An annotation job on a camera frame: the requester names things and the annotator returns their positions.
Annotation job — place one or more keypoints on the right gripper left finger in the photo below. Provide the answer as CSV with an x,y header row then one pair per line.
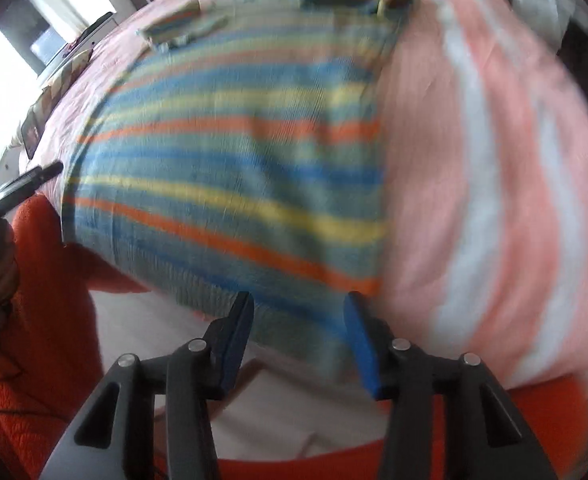
x,y
112,435

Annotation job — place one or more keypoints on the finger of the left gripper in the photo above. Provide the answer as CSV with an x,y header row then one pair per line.
x,y
15,192

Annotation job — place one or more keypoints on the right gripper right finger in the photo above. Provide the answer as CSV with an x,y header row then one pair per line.
x,y
449,416

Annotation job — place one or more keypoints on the striped knitted sweater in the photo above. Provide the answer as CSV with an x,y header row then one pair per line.
x,y
241,152

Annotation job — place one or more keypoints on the striped pillow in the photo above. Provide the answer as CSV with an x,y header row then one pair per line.
x,y
57,86

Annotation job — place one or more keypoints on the black smartphone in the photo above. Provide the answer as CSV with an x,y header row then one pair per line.
x,y
30,134

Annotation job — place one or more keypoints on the pink striped bed sheet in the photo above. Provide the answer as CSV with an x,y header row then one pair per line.
x,y
485,146

